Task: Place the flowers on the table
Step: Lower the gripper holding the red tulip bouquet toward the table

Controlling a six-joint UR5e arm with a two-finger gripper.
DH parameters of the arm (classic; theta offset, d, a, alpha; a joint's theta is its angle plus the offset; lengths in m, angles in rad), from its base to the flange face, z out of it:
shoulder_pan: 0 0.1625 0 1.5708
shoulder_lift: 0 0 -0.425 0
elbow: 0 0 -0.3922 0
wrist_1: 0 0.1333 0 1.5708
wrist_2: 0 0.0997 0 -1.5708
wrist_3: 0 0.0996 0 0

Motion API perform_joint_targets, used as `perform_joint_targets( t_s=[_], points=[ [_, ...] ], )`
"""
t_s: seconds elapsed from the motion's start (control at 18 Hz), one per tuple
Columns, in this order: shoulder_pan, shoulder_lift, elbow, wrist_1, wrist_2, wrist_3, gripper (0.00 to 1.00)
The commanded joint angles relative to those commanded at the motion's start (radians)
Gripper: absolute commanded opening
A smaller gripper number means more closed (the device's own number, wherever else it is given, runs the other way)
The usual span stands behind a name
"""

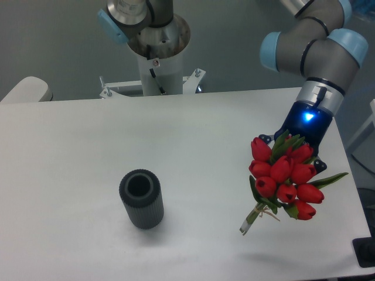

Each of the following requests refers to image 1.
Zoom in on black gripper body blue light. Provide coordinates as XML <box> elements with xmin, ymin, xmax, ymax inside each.
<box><xmin>274</xmin><ymin>101</ymin><xmax>333</xmax><ymax>154</ymax></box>

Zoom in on red tulip bouquet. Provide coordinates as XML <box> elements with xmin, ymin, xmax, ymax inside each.
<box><xmin>240</xmin><ymin>131</ymin><xmax>347</xmax><ymax>235</ymax></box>

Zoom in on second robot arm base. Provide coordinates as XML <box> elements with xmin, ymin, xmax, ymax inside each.
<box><xmin>97</xmin><ymin>0</ymin><xmax>173</xmax><ymax>44</ymax></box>

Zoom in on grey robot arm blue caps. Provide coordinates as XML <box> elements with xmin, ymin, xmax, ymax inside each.
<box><xmin>260</xmin><ymin>1</ymin><xmax>369</xmax><ymax>172</ymax></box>

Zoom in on black object at table edge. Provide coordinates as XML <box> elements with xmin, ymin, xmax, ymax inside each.
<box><xmin>352</xmin><ymin>237</ymin><xmax>374</xmax><ymax>268</ymax></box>

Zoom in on dark grey ribbed vase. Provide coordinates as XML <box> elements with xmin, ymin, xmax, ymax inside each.
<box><xmin>119</xmin><ymin>169</ymin><xmax>164</xmax><ymax>229</ymax></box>

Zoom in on white chair backrest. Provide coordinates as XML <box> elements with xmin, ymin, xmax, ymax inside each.
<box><xmin>1</xmin><ymin>76</ymin><xmax>53</xmax><ymax>104</ymax></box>

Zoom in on white metal base frame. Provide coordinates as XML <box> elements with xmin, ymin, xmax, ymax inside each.
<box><xmin>99</xmin><ymin>68</ymin><xmax>206</xmax><ymax>99</ymax></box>

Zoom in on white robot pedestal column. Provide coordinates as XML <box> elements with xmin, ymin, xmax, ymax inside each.
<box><xmin>128</xmin><ymin>14</ymin><xmax>190</xmax><ymax>87</ymax></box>

